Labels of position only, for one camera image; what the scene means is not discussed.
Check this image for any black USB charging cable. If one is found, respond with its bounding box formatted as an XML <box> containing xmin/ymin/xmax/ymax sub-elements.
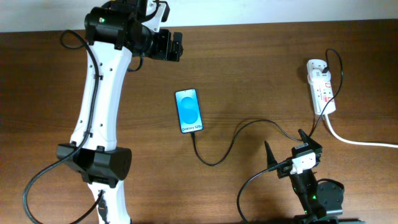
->
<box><xmin>190</xmin><ymin>48</ymin><xmax>344</xmax><ymax>167</ymax></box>

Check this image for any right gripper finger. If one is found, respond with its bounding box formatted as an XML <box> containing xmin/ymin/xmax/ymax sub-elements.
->
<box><xmin>298</xmin><ymin>129</ymin><xmax>322</xmax><ymax>152</ymax></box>
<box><xmin>264</xmin><ymin>141</ymin><xmax>278</xmax><ymax>170</ymax></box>

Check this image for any blue screen Galaxy smartphone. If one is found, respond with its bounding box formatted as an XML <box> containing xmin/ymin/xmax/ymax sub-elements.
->
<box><xmin>175</xmin><ymin>88</ymin><xmax>203</xmax><ymax>134</ymax></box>

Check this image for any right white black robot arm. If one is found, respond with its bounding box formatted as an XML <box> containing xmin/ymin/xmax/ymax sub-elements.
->
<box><xmin>264</xmin><ymin>129</ymin><xmax>345</xmax><ymax>223</ymax></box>

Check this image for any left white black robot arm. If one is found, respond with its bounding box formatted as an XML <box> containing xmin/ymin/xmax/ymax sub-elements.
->
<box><xmin>57</xmin><ymin>1</ymin><xmax>183</xmax><ymax>223</ymax></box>

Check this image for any white USB charger plug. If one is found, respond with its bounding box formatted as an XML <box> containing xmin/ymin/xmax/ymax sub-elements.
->
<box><xmin>307</xmin><ymin>69</ymin><xmax>331</xmax><ymax>85</ymax></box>

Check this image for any white power strip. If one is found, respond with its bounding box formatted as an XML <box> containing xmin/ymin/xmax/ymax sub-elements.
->
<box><xmin>307</xmin><ymin>59</ymin><xmax>336</xmax><ymax>115</ymax></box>

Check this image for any white power strip cord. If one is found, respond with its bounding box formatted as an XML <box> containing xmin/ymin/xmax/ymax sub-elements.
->
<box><xmin>323</xmin><ymin>113</ymin><xmax>398</xmax><ymax>149</ymax></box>

